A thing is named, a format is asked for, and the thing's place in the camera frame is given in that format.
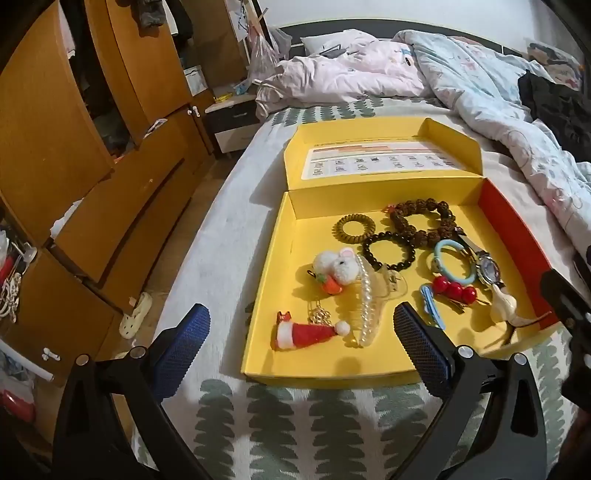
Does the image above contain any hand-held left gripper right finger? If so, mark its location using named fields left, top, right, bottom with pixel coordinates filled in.
left=392, top=302, right=555, bottom=480

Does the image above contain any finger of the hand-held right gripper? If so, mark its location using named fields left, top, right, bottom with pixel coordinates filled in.
left=540, top=269, right=591, bottom=342

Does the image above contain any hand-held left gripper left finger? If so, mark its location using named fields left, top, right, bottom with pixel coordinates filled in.
left=52, top=303, right=212, bottom=480

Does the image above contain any blue hair clip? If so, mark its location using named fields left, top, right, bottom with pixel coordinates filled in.
left=419, top=284, right=446, bottom=329

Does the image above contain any white horn pendant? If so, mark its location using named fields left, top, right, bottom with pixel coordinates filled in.
left=489, top=284, right=552, bottom=344

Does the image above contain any red cherry hair clip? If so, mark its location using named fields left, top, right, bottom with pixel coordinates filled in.
left=431, top=274, right=490, bottom=315

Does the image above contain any pearl hair claw clip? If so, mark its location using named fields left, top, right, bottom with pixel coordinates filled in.
left=342, top=258, right=409, bottom=348

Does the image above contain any silver wristwatch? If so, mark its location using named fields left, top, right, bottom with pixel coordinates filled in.
left=455, top=226, right=502, bottom=287

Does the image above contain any gold brooch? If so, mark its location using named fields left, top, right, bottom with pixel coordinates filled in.
left=307, top=300, right=333, bottom=326

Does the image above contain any white plush mouse hair clip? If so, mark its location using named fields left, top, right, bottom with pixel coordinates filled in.
left=307, top=248, right=358, bottom=294

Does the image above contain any red santa hat hair clip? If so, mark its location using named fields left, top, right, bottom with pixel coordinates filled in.
left=276, top=311, right=352, bottom=352

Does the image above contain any yellow cardboard box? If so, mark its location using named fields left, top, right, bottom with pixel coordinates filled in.
left=240, top=117, right=561, bottom=386

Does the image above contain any white perforated slipper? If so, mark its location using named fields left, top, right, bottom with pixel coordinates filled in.
left=119, top=292, right=153, bottom=339

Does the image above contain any light blue bangle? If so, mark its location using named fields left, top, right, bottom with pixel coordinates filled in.
left=431, top=239, right=477, bottom=284

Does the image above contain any black clothing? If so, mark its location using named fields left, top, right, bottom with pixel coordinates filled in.
left=517, top=71, right=591, bottom=162

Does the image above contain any light blue printed quilt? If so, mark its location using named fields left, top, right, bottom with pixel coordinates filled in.
left=392, top=30, right=591, bottom=259

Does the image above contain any dark nightstand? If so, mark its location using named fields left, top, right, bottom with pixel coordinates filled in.
left=204, top=95, right=262, bottom=160

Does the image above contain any wooden wardrobe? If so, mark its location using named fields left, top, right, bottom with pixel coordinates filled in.
left=0, top=0, right=250, bottom=393

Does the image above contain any pink blanket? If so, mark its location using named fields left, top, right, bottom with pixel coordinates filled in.
left=255, top=28, right=430, bottom=116

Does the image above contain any clear plastic bag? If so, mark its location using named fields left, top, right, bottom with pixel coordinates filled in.
left=249, top=25, right=291, bottom=84

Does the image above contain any white pillow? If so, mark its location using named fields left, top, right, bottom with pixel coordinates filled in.
left=302, top=34, right=345, bottom=57

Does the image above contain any dark bed headboard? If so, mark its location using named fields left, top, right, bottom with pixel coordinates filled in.
left=277, top=23, right=522, bottom=58

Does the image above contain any black bead bracelet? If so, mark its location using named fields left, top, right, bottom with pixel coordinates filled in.
left=361, top=232, right=416, bottom=271

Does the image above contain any brown seed bead bracelet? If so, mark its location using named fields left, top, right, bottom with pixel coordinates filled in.
left=389, top=198, right=457, bottom=247

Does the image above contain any brown spiral hair tie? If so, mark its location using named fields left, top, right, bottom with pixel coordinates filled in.
left=335, top=213, right=377, bottom=243

